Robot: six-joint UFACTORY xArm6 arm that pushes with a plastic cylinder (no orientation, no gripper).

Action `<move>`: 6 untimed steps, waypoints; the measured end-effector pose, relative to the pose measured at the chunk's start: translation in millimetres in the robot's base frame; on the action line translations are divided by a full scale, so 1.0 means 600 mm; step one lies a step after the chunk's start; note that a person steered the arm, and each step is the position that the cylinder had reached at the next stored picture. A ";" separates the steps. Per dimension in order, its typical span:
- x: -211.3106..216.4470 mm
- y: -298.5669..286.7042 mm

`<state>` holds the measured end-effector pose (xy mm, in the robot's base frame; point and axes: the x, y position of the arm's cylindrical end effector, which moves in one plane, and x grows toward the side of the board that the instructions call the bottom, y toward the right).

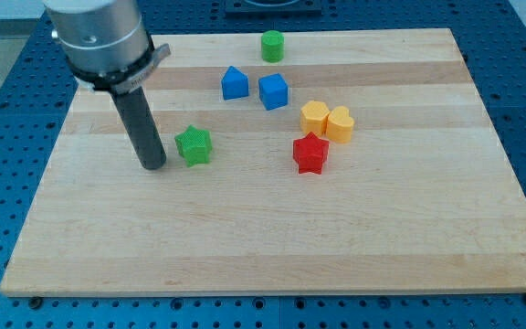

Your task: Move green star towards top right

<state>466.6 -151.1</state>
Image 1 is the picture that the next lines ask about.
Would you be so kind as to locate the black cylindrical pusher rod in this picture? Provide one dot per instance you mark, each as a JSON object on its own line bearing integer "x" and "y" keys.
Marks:
{"x": 139, "y": 124}

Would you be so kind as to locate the green star block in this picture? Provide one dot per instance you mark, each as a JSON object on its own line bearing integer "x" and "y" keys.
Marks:
{"x": 194, "y": 145}

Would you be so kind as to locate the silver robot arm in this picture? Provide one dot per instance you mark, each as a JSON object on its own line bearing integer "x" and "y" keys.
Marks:
{"x": 108, "y": 48}

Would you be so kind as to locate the red star block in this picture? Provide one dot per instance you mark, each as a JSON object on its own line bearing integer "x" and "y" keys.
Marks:
{"x": 310, "y": 153}

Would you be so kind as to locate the blue house-shaped block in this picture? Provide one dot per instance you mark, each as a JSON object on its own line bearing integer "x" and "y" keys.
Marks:
{"x": 234, "y": 84}

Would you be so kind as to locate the blue cube block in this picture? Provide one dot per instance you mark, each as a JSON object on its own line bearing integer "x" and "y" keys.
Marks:
{"x": 273, "y": 91}

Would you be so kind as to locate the green cylinder block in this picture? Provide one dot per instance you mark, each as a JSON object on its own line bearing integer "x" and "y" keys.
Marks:
{"x": 272, "y": 46}

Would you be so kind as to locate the yellow hexagon block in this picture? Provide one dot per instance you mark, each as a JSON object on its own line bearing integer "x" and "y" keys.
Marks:
{"x": 313, "y": 117}

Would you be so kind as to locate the wooden board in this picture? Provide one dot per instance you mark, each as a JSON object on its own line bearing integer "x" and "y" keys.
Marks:
{"x": 421, "y": 200}

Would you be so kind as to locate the yellow heart block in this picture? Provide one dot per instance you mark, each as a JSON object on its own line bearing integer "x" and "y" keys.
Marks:
{"x": 340, "y": 125}

